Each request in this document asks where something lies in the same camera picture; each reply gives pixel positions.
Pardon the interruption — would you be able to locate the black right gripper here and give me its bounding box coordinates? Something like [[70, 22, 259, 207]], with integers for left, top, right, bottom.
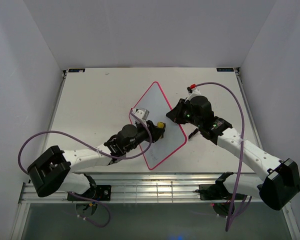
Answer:
[[164, 99, 202, 128]]

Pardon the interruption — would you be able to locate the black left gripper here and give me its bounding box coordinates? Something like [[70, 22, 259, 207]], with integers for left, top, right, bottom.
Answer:
[[125, 120, 166, 154]]

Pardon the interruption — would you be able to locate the yellow whiteboard eraser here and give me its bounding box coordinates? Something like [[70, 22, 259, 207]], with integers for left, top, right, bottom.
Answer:
[[156, 121, 166, 129]]

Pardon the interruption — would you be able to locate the pink framed whiteboard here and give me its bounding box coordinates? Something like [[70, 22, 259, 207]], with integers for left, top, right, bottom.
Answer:
[[132, 81, 188, 170]]

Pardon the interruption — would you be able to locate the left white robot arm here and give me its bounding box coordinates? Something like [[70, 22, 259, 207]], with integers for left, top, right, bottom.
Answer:
[[27, 120, 166, 200]]

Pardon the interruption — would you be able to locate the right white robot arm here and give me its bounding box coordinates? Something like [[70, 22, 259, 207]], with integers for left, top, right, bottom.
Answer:
[[166, 95, 300, 211]]

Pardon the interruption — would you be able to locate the right blue table label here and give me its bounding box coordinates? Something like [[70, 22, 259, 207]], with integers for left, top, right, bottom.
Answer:
[[216, 67, 235, 72]]

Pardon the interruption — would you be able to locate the blue table label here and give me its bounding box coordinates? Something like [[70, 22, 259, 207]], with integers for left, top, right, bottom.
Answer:
[[68, 68, 86, 73], [216, 67, 235, 72]]

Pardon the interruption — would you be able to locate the left blue table label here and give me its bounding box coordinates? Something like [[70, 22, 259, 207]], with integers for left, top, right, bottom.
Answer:
[[68, 68, 86, 73]]

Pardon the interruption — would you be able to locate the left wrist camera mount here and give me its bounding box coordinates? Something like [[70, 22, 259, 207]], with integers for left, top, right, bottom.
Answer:
[[131, 108, 150, 124]]

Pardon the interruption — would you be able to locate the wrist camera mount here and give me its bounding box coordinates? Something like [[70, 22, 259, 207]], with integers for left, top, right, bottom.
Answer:
[[186, 84, 202, 101], [131, 108, 150, 124]]

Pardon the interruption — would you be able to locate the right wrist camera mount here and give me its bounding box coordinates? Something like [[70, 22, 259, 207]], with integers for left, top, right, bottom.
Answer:
[[186, 84, 202, 101]]

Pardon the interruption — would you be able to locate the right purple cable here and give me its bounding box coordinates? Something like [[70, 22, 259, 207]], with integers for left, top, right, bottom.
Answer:
[[194, 81, 253, 232]]

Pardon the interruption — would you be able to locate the purple cable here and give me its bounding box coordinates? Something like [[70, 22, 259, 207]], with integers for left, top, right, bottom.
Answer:
[[194, 81, 253, 232], [17, 107, 153, 228]]

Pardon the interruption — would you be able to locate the aluminium table edge rail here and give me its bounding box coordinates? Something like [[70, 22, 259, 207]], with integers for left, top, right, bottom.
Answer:
[[19, 172, 266, 205]]

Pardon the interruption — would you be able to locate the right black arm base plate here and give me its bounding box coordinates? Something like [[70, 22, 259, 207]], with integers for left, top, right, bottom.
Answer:
[[194, 184, 233, 201]]

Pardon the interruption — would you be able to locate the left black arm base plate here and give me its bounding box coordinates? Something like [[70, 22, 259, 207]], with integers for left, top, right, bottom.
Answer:
[[66, 185, 112, 201]]

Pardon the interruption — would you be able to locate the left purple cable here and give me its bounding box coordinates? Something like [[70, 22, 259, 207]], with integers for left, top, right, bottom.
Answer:
[[17, 107, 153, 228]]

